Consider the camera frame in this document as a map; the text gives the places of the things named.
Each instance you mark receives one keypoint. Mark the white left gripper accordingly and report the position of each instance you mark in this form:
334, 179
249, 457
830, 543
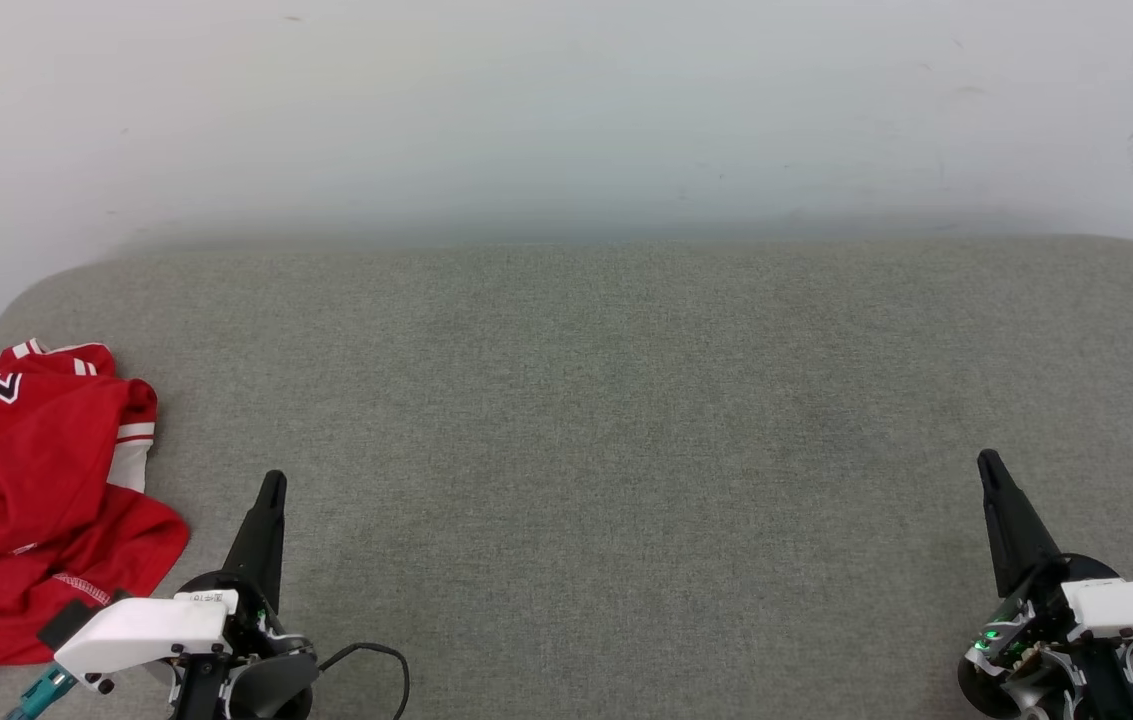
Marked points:
141, 630

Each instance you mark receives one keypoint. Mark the red and white basketball jersey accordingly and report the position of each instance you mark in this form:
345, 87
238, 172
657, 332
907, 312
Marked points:
16, 490

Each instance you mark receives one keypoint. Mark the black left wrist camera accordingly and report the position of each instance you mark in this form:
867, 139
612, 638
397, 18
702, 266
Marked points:
64, 622

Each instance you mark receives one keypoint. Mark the teal left camera connector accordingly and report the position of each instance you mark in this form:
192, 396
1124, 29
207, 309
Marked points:
41, 692

